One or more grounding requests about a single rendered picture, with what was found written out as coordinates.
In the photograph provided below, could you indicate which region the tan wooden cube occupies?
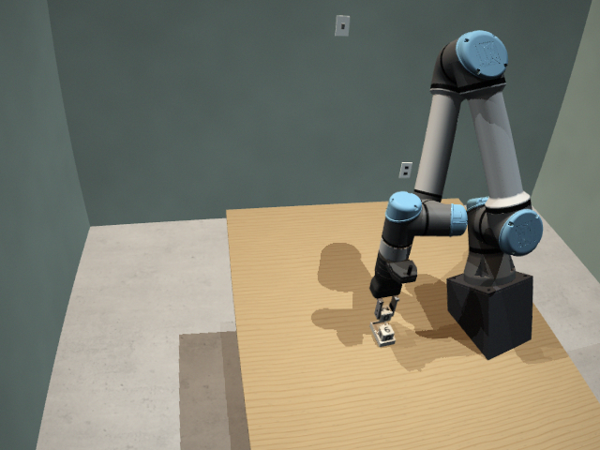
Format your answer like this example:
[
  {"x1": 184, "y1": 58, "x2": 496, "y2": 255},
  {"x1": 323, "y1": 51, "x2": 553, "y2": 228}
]
[
  {"x1": 378, "y1": 325, "x2": 394, "y2": 342},
  {"x1": 379, "y1": 305, "x2": 393, "y2": 323}
]

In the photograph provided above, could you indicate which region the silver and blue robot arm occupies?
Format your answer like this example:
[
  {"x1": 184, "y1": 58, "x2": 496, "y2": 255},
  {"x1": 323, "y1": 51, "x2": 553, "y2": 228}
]
[{"x1": 382, "y1": 31, "x2": 543, "y2": 287}]

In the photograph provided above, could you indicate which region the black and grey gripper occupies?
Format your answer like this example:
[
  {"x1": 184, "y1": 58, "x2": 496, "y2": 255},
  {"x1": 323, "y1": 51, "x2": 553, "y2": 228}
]
[{"x1": 369, "y1": 238, "x2": 417, "y2": 320}]

